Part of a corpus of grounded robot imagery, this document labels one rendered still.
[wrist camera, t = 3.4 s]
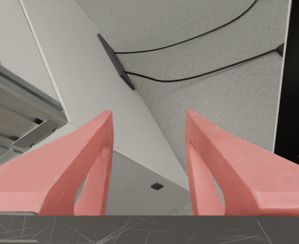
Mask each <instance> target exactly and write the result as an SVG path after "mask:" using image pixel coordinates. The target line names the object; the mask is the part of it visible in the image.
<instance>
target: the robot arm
mask: <svg viewBox="0 0 299 244"><path fill-rule="evenodd" d="M113 142H114V128H113V117H112V110H105V111H103V112H102V113H100V114H99V115H97V116H96V117H94V118H93V119H91V120H90V121H88V122H87V123H85V124H84V125H83V126H81V127H80V128H78V129H77V130H75V131H73V132H71V133H69V134H67V135H65V136H63V137H61V138H58V139H56V140H54V141H52V142H50V143H48V144H45V145H43V146H41V147H39V148H37V149H35V150H33V151H30V152H28V153H26V154H24V155H22V156H20V157H17V158H15V159H13V160H11V161H9V162H7V163H4V164H2V165H0V244H299V165H298V164H296V163H293V162H291V161H289V160H287V159H285V158H283V157H280V156H278V155H276V154H274V153H272V152H270V151H267V150H265V149H263V148H261V147H259V146H257V145H254V144H252V143H250V142H248V141H246V140H244V139H241V138H239V137H237V136H235V135H233V134H230V133H228V132H226V131H224V130H223V129H221V128H219V127H218V126H216V125H215V124H214V123H212V122H211V121H209V120H208V119H206V118H205V117H203V116H202V115H200V114H199V113H198V112H196V111H195V110H193V109H188V110H187V112H186V123H185V148H186V161H187V172H188V179H189V189H190V196H191V203H192V210H193V215H106V207H107V200H108V193H109V186H110V176H111V168H112V155H113ZM211 175H212V176H213V177H214V179H215V181H216V182H217V184H218V185H219V187H220V189H221V190H222V193H223V196H224V202H225V207H224V205H223V203H222V201H221V199H220V197H219V195H218V193H217V191H216V188H215V186H214V182H213V179H212V176H211ZM86 176H87V178H86V181H85V185H84V187H83V190H82V192H81V195H80V197H79V198H78V200H77V202H76V204H75V206H74V201H75V195H76V192H77V190H78V189H79V187H80V185H81V184H82V182H83V180H84V179H85V177H86Z"/></svg>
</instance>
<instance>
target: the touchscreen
mask: <svg viewBox="0 0 299 244"><path fill-rule="evenodd" d="M272 153H274V154H276V155H278V156H280V157H283V158H285V159H287V160H289V161H291V162H293V163H296V164H298V165H299V0H289V6H288V15H287V24H286V32H285V41H284V49H283V62H282V70H281V79H280V88H279V96H278V105H277V114H276V122H275V131H274V140H273V149H272Z"/></svg>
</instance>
